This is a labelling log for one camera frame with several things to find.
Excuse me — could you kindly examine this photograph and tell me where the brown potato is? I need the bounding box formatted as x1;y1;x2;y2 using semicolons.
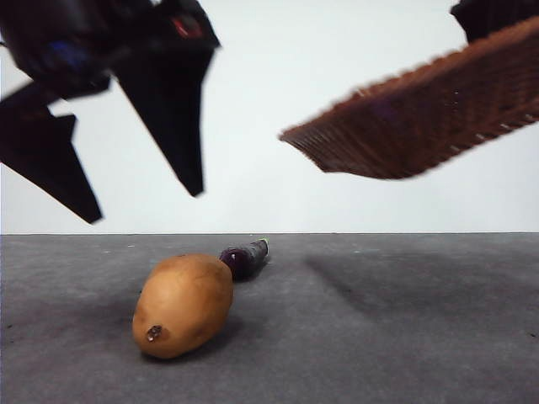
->
132;252;234;359

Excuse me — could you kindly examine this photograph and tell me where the purple eggplant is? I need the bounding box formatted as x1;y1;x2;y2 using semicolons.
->
218;237;270;281

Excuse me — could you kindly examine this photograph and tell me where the brown wicker basket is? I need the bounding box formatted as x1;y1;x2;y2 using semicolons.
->
277;16;539;181

